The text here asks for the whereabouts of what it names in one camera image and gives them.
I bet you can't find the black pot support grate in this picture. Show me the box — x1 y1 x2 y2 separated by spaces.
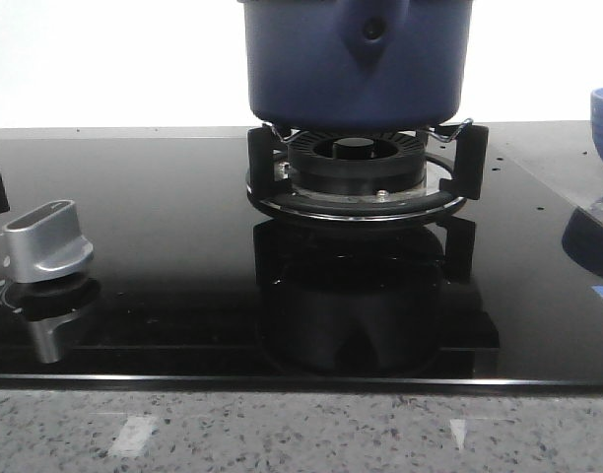
246 120 489 228

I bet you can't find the black gas burner head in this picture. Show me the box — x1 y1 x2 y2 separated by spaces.
287 131 426 196

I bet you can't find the silver stove control knob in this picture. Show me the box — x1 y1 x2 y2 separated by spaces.
3 199 94 284

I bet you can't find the blue cooking pot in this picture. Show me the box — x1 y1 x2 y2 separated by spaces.
242 0 473 132

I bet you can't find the black glass cooktop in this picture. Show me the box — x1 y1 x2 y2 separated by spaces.
0 121 603 395

